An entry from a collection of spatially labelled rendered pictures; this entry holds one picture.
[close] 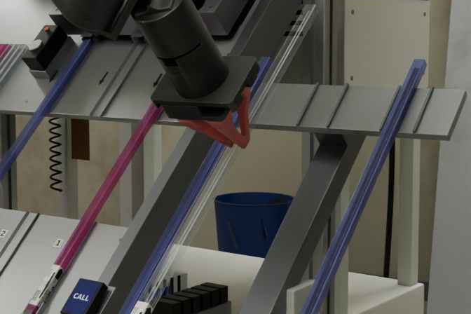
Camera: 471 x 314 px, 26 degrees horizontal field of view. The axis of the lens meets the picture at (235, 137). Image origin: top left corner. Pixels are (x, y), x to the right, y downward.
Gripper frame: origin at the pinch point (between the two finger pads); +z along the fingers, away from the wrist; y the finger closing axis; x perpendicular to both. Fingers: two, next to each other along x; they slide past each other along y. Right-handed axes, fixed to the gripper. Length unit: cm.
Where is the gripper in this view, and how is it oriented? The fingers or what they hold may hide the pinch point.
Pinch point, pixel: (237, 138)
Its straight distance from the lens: 108.8
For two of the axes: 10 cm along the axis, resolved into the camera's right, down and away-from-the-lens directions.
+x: -4.1, 7.4, -5.3
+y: -8.3, -0.6, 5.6
